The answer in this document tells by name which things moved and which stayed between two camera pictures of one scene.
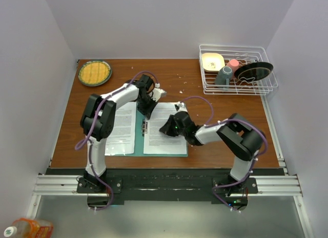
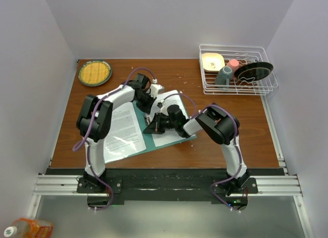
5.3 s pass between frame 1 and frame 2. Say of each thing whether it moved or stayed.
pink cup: stayed
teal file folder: moved
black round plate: stayed
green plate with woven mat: stayed
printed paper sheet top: moved
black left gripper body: stayed
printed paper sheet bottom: moved
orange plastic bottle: stayed
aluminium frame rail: stayed
